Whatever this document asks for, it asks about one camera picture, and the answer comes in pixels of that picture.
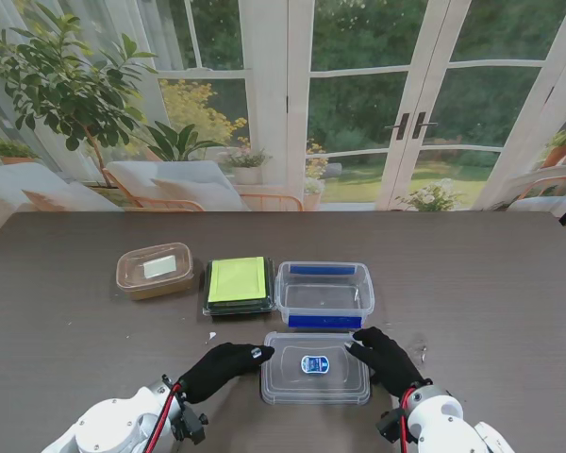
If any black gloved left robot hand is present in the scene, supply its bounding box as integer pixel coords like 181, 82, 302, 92
178, 343, 275, 405

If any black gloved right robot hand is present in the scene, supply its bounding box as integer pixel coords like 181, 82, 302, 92
343, 327, 433, 398

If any black plastic tray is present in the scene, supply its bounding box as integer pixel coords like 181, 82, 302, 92
203, 261, 278, 321

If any clear lid with blue mark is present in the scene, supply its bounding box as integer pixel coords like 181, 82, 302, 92
259, 329, 373, 407

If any clear container with blue clips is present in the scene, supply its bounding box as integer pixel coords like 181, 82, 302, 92
274, 260, 376, 334

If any clear lid with green sheet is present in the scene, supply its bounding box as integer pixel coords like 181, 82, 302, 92
202, 256, 278, 315

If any brown kraft paper container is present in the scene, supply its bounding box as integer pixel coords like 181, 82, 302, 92
116, 242, 194, 302

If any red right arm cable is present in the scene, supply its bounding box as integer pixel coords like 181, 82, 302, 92
398, 387, 417, 453

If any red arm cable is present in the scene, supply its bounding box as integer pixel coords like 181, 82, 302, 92
146, 381, 184, 453
398, 387, 417, 453

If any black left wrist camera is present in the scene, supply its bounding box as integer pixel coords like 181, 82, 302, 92
170, 400, 209, 445

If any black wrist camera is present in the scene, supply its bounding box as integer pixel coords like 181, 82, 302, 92
170, 400, 209, 445
375, 408, 407, 444

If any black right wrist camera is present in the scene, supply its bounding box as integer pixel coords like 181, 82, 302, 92
375, 408, 407, 444

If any red left arm cable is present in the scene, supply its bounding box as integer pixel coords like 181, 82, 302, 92
146, 381, 184, 453

